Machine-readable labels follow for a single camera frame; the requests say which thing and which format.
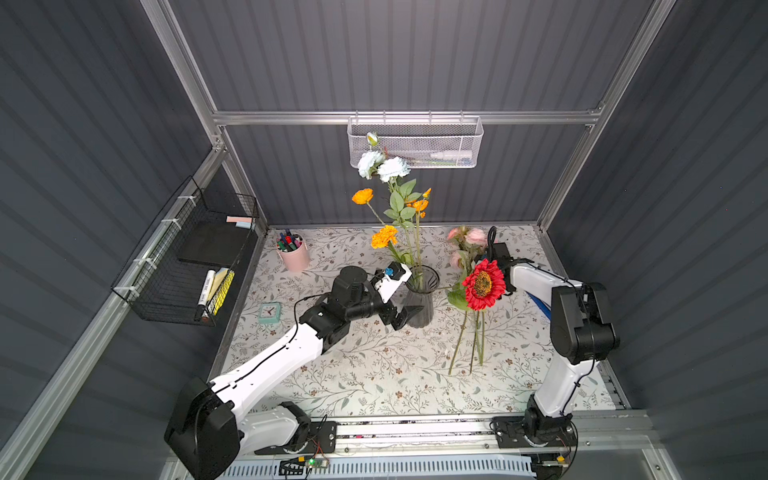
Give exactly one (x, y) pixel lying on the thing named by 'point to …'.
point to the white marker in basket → (206, 288)
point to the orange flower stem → (387, 235)
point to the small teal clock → (269, 313)
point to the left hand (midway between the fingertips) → (410, 292)
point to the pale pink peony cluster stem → (474, 237)
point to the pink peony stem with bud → (455, 234)
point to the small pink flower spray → (455, 262)
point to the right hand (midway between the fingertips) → (475, 294)
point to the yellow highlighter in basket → (224, 290)
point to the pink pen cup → (293, 250)
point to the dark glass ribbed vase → (420, 287)
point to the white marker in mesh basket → (451, 155)
